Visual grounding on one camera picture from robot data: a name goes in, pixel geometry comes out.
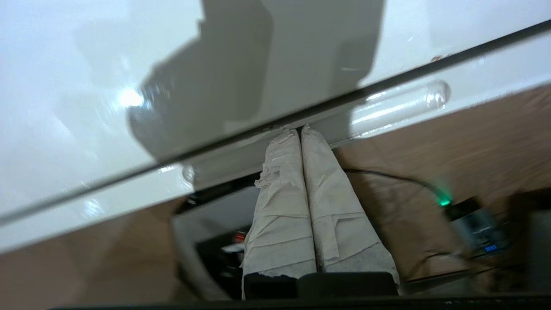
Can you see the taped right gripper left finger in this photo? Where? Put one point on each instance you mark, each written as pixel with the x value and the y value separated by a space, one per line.
pixel 284 215

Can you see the beige glossy cabinet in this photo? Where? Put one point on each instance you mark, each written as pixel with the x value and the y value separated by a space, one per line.
pixel 64 86

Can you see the beige glossy drawer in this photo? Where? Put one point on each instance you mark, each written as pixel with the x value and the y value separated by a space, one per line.
pixel 86 209

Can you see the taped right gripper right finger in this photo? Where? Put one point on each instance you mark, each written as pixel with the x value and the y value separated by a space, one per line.
pixel 340 224

